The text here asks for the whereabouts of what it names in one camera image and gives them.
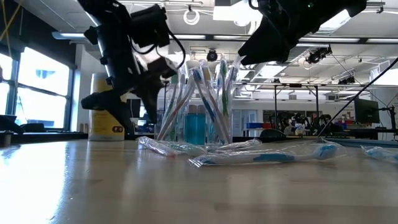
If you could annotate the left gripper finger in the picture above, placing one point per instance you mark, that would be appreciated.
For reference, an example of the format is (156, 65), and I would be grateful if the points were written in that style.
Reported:
(124, 105)
(150, 96)

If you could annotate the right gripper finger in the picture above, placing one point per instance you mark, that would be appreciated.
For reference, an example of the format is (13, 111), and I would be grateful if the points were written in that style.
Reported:
(264, 46)

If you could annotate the blue white toothbrush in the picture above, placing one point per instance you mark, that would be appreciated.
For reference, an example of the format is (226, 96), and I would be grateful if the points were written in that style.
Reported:
(236, 146)
(382, 154)
(273, 157)
(233, 74)

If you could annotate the red white toothbrush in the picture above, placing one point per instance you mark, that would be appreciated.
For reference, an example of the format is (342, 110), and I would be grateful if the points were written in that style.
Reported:
(161, 149)

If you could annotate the clear plastic cup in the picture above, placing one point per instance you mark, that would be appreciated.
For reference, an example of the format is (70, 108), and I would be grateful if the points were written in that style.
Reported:
(209, 109)

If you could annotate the clear acrylic box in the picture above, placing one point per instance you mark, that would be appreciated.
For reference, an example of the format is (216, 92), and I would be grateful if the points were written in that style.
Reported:
(211, 137)

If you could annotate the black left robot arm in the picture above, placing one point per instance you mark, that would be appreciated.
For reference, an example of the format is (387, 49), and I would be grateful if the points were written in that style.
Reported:
(115, 46)

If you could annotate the yellow wipes canister white lid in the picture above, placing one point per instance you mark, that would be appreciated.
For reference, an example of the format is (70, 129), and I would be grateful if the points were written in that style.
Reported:
(99, 124)

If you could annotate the ceiling light strip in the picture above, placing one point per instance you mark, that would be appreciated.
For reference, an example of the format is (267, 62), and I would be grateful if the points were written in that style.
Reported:
(68, 35)
(199, 36)
(329, 39)

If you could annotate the blue storage bin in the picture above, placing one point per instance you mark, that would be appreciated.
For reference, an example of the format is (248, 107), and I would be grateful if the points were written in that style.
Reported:
(256, 125)

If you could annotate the black framed window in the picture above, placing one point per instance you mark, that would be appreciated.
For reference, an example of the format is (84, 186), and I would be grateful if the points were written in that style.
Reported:
(40, 77)

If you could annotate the black computer monitor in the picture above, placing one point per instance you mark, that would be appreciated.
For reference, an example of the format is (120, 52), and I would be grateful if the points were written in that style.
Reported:
(367, 111)

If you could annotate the silver ventilation duct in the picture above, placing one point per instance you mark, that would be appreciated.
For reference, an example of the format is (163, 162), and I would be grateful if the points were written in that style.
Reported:
(295, 54)

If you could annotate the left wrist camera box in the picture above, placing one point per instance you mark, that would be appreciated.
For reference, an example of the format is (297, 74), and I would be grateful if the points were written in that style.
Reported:
(149, 25)

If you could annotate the black ceiling camera rig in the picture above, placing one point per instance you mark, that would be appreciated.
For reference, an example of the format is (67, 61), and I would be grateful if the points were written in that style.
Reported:
(317, 56)
(347, 81)

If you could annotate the black aluminium table frame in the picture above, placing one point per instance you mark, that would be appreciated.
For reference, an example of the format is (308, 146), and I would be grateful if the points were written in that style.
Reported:
(82, 136)

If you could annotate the black ceiling camera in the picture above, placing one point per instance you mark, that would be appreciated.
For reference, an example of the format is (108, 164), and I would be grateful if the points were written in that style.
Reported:
(212, 56)

